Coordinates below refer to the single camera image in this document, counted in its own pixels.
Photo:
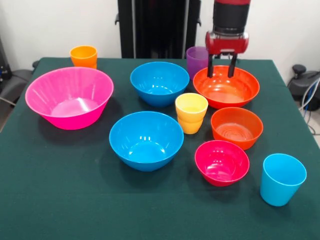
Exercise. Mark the blue bowl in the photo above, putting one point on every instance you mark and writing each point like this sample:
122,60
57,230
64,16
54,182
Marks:
159,82
146,142

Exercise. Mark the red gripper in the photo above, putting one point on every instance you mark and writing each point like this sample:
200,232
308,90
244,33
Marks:
226,42

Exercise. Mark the dark green table cloth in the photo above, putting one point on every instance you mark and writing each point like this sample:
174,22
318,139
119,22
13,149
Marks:
62,200

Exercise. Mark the large pink bowl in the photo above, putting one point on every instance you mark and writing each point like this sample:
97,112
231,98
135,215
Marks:
70,100

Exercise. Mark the yellow cup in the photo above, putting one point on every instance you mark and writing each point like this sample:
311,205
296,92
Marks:
191,115

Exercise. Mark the small crimson bowl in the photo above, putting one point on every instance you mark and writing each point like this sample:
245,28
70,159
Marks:
221,162

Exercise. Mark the small orange bowl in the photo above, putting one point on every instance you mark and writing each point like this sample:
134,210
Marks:
236,127

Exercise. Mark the purple cup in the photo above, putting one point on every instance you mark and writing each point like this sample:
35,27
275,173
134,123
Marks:
196,62

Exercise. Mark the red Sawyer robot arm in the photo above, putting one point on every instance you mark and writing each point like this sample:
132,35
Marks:
231,15

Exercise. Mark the orange cup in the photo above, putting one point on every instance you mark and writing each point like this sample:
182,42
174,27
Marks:
83,57

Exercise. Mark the large orange bowl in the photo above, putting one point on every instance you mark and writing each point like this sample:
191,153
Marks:
226,95

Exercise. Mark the light blue cup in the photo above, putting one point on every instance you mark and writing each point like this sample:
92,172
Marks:
282,180

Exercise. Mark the black equipment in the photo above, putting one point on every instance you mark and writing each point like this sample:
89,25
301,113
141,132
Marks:
3,62

